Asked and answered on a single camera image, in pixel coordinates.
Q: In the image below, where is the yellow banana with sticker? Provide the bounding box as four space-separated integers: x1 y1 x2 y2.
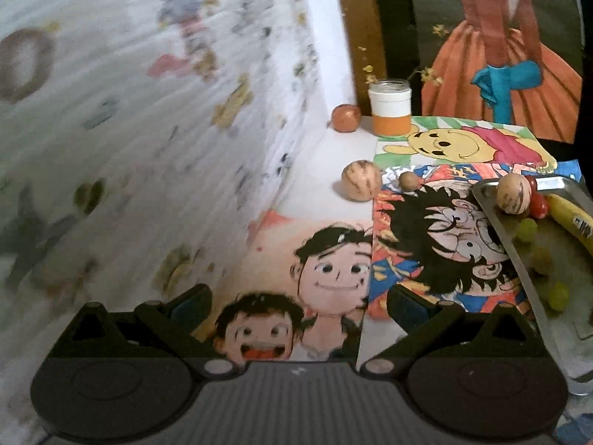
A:
544 193 593 257

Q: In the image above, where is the reddish apple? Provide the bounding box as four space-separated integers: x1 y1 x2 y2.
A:
331 103 362 133

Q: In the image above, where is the red round fruit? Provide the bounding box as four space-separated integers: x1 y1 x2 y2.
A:
528 193 550 220

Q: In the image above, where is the metal tray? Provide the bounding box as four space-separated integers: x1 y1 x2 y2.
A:
470 176 593 397

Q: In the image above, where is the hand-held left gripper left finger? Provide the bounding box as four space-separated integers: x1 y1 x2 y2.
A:
49 283 242 376

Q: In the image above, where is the spiky black hair drawing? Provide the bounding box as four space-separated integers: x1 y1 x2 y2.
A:
368 160 582 323

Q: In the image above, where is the wooden frame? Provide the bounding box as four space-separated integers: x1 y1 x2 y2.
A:
331 0 387 116

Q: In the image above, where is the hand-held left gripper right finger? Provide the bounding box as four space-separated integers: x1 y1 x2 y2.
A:
359 285 543 376

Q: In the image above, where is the painting with orange dress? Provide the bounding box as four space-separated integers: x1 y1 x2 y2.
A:
371 0 587 144

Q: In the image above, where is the yellow bear drawing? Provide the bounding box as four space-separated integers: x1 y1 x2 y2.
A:
374 116 559 172

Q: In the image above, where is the tan striped round fruit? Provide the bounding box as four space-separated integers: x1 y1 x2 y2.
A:
341 160 383 202
497 174 532 215

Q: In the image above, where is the cartoon children drawing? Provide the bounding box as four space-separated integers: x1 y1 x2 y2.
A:
192 208 375 363

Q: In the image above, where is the cartoon printed white blanket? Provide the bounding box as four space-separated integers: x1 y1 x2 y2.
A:
0 0 327 445

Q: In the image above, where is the jar with orange contents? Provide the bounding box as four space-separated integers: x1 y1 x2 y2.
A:
368 79 413 137

